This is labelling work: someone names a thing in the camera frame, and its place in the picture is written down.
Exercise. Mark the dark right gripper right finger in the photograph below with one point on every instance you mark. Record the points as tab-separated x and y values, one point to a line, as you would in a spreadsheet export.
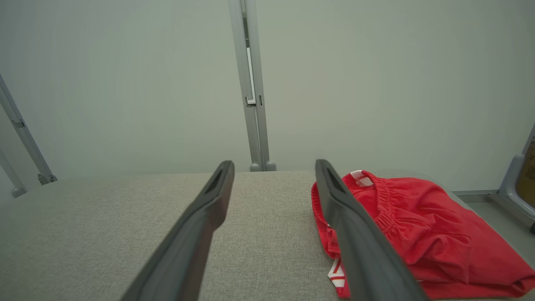
363	251

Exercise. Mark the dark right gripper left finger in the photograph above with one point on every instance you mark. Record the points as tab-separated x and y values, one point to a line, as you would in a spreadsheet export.
188	246

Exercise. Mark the red jersey with white sleeves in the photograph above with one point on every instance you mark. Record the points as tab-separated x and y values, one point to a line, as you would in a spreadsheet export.
336	278

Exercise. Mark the red shorts with white trim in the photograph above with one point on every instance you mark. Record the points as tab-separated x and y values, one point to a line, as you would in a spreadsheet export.
439	234

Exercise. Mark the grey fabric sofa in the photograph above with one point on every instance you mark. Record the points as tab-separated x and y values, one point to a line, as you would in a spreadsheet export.
104	217

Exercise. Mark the brown cardboard box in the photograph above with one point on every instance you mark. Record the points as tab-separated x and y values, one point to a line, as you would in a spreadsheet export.
527	175

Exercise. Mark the grey double partition post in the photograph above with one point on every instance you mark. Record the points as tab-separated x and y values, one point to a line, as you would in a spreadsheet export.
255	125

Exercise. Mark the grey slanted partition post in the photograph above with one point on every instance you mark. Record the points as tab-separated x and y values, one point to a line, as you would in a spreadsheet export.
10	177
25	133

